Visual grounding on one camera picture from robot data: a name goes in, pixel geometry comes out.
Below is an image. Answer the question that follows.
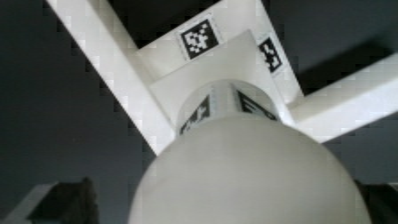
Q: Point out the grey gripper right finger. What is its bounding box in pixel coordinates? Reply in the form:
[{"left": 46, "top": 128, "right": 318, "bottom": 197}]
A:
[{"left": 380, "top": 183, "right": 398, "bottom": 224}]

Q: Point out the white right rail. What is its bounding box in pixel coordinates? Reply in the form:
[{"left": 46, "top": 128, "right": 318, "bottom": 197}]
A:
[{"left": 291, "top": 53, "right": 398, "bottom": 143}]

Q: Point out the white rail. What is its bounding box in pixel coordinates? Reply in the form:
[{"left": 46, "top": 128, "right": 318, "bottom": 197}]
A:
[
  {"left": 291, "top": 53, "right": 398, "bottom": 143},
  {"left": 46, "top": 0, "right": 174, "bottom": 154}
]

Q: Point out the white front rail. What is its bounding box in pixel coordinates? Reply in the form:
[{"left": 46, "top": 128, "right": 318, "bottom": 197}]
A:
[{"left": 46, "top": 0, "right": 174, "bottom": 154}]

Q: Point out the white lamp base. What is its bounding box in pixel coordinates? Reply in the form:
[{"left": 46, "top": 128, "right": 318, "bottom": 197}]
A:
[{"left": 137, "top": 0, "right": 304, "bottom": 131}]

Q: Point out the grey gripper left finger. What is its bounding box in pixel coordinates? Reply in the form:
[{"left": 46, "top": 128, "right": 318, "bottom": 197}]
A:
[{"left": 2, "top": 182, "right": 57, "bottom": 224}]

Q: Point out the white lamp bulb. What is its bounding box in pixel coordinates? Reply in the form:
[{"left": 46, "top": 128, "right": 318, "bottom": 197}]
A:
[{"left": 128, "top": 80, "right": 371, "bottom": 224}]

